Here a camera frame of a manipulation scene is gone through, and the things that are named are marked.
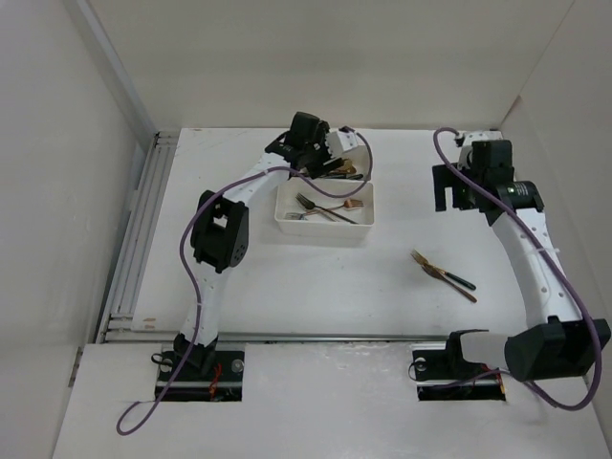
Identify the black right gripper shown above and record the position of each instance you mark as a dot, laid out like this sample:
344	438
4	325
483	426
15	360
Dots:
444	177

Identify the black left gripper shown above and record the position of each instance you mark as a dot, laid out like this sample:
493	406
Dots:
318	167

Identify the large copper spoon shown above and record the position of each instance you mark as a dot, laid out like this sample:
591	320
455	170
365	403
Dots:
346	169

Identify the black fork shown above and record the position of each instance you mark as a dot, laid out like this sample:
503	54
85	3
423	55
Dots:
312	206

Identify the gold spoon green handle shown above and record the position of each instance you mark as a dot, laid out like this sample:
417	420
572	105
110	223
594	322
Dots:
354	177

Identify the copper fork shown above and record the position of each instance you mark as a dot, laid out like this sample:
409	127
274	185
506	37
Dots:
348	204

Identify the gold fork green handle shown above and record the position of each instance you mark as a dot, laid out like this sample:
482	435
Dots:
419	258

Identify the copper knife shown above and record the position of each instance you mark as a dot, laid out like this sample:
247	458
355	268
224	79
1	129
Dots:
435	274

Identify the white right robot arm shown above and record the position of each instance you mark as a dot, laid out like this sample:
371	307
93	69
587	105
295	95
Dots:
560	340

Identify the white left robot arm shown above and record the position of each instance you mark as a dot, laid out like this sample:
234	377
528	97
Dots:
217	236

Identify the white far plastic container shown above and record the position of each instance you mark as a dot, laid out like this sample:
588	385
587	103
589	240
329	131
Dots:
354	162

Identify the white plastic container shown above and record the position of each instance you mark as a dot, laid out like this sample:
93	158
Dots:
354	162
326	193

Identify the white near plastic container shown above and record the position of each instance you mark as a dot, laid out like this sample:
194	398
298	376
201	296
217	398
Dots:
326	193

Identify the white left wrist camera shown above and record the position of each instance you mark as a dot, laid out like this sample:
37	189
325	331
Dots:
342	141

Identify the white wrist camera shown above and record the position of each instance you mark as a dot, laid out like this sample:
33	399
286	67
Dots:
465	141
342	141

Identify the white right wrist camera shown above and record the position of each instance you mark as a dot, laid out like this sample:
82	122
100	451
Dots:
465	141

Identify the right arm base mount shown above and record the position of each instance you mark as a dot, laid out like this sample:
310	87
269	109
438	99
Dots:
439	378

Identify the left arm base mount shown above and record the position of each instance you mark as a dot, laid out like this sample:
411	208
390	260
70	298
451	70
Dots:
222	382

